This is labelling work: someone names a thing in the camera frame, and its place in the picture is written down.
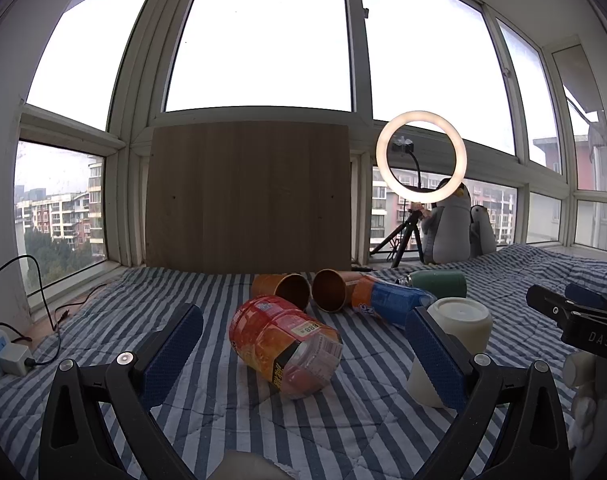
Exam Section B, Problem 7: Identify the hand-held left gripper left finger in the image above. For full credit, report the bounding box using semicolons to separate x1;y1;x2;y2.
38;303;205;480

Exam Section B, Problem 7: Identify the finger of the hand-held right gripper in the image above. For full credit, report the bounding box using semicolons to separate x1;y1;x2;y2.
564;282;607;313
526;284;587;322

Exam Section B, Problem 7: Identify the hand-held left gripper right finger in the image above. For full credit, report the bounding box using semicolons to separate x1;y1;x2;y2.
405;305;571;480

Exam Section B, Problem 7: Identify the white cup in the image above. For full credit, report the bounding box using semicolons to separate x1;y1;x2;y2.
407;297;493;408

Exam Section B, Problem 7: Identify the dark green cup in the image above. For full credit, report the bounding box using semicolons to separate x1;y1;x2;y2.
408;270;468;300

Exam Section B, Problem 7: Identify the orange paper cup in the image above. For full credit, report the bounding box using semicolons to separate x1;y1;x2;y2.
250;273;313;310

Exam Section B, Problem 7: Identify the brown paper cup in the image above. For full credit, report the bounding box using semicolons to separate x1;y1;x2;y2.
312;269;370;315

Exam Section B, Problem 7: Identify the person's right hand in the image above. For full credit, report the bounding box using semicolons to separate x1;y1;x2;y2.
563;350;607;480

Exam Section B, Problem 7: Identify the blue striped blanket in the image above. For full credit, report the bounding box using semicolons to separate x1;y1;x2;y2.
0;242;607;480

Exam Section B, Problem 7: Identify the blue and orange plastic bottle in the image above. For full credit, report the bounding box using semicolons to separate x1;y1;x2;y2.
351;276;437;331

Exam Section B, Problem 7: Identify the small penguin plush toy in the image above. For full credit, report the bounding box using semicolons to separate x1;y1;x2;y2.
469;205;497;258

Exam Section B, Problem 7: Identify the clear jar orange label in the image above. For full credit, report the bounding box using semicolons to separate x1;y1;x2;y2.
228;295;344;401

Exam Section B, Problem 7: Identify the large penguin plush toy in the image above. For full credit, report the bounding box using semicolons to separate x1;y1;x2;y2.
421;178;473;266

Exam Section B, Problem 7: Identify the black tripod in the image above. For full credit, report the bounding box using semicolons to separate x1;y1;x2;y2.
369;202;427;269

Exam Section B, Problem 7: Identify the white charger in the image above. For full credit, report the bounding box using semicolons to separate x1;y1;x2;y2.
0;342;35;377

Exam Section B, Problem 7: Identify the wooden board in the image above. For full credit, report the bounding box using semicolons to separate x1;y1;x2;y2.
144;122;353;275

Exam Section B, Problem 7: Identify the black cable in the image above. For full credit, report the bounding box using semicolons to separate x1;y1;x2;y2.
0;255;62;367

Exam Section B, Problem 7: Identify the ring light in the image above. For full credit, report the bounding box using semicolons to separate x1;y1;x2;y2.
376;111;467;204

